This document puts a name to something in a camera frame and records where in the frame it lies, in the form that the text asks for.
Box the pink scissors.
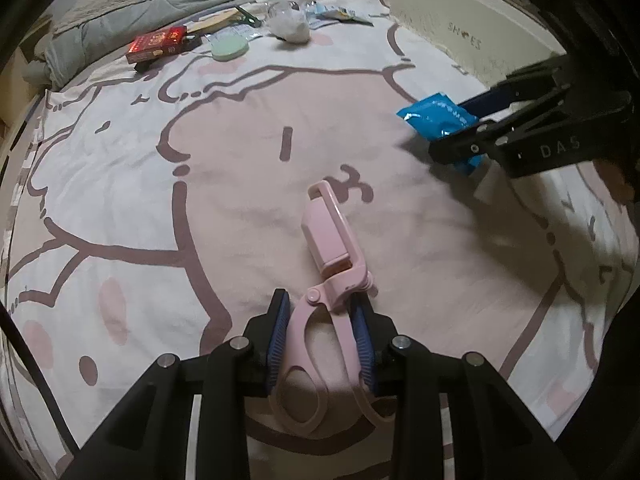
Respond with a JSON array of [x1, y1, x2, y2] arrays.
[[268, 180, 392, 437]]

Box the wooden fan paddle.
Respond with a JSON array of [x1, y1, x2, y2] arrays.
[[186, 8, 241, 35]]

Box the white shoe storage box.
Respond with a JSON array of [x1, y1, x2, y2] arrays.
[[390, 0, 565, 87]]

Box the paper receipt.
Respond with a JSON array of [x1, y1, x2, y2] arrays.
[[206, 24, 265, 42]]

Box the brown tape roll in bag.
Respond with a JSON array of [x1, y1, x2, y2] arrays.
[[267, 0, 317, 15]]

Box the cartoon print blanket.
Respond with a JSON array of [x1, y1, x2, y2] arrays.
[[1, 0, 639, 479]]

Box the green round compact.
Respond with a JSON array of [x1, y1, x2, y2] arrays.
[[209, 36, 250, 62]]

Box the green clothes peg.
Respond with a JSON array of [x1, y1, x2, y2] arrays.
[[235, 6, 262, 28]]

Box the white blue sachet packet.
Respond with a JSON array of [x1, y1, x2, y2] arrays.
[[306, 2, 373, 29]]

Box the blue snack packet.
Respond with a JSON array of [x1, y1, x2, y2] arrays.
[[396, 92, 480, 142]]

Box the red cigarette box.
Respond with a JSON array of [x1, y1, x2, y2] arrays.
[[126, 26, 186, 64]]

